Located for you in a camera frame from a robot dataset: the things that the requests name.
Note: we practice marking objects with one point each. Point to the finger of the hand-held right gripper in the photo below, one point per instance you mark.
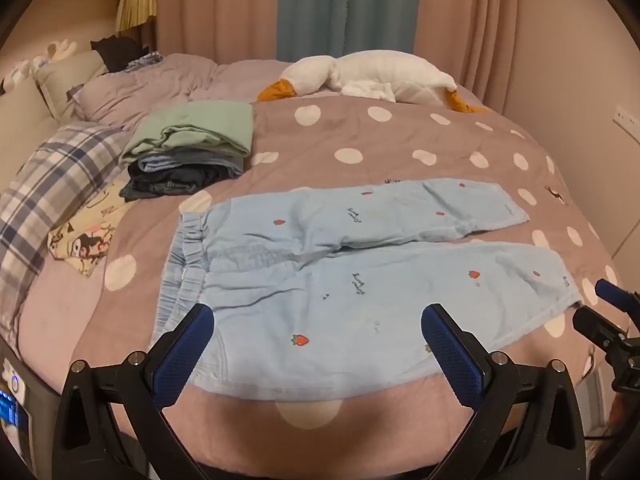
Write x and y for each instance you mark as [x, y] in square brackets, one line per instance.
[597, 326]
[607, 291]

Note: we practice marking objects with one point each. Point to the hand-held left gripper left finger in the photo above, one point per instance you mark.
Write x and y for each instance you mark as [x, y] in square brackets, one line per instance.
[182, 355]

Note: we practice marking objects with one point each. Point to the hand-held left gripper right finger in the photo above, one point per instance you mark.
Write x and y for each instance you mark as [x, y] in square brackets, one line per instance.
[450, 355]

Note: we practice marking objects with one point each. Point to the light blue strawberry print pants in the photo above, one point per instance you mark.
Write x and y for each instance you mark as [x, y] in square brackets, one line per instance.
[350, 270]

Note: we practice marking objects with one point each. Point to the yellow cartoon print cloth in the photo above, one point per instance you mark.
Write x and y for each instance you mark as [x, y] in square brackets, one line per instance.
[90, 230]

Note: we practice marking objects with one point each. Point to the dark denim folded garment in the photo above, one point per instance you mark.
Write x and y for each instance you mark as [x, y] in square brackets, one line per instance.
[150, 191]

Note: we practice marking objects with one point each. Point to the grey device with blue lights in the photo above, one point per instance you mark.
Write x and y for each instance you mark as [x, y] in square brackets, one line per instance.
[15, 400]

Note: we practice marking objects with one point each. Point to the black folded garment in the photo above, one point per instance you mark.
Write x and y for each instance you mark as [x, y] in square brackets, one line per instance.
[170, 176]

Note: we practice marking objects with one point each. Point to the blue striped folded garment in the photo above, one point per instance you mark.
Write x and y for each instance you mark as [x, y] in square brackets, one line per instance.
[190, 164]

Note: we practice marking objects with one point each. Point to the pink polka dot blanket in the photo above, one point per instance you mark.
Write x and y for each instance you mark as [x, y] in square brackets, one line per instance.
[400, 150]

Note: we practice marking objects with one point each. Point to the plaid blanket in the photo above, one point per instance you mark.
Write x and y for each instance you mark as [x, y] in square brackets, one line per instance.
[55, 180]

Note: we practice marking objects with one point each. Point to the green folded garment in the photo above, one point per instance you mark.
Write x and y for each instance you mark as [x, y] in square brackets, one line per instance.
[195, 127]

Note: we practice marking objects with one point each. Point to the pink crumpled quilt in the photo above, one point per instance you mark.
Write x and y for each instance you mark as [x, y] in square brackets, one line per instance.
[165, 80]

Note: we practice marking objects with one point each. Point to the white goose plush toy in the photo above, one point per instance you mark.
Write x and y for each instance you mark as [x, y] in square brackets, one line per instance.
[370, 77]

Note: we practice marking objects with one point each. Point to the beige pillow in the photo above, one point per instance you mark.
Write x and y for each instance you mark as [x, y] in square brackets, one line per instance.
[65, 80]

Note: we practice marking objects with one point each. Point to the dark brown cloth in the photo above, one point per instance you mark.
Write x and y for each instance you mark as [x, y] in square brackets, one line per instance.
[117, 52]

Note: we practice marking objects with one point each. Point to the pink curtain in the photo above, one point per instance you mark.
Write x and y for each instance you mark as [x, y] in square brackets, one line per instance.
[450, 15]

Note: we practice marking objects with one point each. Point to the yellow hanging cloth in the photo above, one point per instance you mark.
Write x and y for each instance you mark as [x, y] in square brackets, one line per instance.
[135, 2]

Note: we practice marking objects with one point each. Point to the blue curtain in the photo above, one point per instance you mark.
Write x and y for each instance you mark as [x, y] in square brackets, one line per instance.
[345, 7]

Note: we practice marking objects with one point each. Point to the white wall outlet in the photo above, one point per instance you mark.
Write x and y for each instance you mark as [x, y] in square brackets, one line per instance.
[626, 118]

